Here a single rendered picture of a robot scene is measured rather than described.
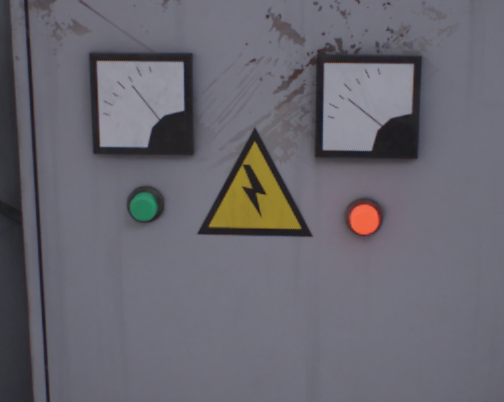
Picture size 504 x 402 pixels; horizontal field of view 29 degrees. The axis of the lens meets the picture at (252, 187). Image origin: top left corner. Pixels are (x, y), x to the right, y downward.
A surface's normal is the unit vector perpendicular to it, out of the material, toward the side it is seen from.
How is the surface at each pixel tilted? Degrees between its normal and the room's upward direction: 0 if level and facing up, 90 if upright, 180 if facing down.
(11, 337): 90
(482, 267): 90
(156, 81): 90
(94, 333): 90
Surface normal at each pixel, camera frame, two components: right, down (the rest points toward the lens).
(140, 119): -0.07, 0.25
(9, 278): 0.95, 0.07
